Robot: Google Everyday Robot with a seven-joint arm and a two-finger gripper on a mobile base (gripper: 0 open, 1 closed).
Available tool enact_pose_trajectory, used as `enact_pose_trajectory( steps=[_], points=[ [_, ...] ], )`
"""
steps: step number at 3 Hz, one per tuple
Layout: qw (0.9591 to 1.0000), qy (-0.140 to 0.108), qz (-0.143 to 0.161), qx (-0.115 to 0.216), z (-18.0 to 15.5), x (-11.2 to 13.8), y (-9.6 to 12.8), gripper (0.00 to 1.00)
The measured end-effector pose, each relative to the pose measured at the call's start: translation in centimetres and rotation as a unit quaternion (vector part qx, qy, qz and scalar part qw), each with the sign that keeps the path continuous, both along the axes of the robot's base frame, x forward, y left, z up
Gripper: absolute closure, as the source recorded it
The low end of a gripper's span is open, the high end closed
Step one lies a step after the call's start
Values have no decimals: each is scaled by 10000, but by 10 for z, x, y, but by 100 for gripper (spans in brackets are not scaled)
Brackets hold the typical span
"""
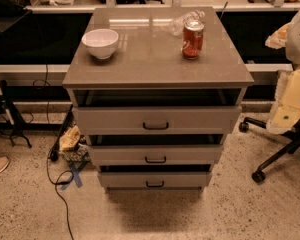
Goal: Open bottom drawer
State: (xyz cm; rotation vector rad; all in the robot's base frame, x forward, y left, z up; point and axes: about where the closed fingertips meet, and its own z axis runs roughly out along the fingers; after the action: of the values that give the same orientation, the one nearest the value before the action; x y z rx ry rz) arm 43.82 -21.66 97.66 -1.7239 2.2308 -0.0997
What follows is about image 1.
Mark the white ceramic bowl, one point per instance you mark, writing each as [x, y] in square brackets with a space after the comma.
[101, 43]

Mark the black tripod stand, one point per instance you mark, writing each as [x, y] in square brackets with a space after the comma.
[15, 119]

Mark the grey middle drawer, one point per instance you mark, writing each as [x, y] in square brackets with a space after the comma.
[155, 155]

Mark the grey drawer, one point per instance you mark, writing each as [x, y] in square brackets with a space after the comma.
[155, 155]
[155, 180]
[152, 120]

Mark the yellow snack bag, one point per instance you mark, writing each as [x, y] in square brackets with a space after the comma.
[69, 139]

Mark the grey bottom drawer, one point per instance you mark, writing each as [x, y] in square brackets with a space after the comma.
[155, 180]

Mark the blue tape cross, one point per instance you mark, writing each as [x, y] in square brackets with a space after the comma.
[75, 168]

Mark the grey drawer cabinet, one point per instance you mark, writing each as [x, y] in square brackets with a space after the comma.
[149, 70]

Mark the red soda can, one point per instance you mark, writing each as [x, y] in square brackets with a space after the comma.
[192, 39]

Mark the clear plastic bottle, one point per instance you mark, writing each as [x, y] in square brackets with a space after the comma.
[176, 25]

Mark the black power adapter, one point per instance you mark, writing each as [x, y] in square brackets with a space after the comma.
[54, 153]

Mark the black office chair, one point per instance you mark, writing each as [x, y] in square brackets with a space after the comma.
[257, 145]

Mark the grey top drawer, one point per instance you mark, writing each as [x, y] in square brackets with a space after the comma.
[152, 120]

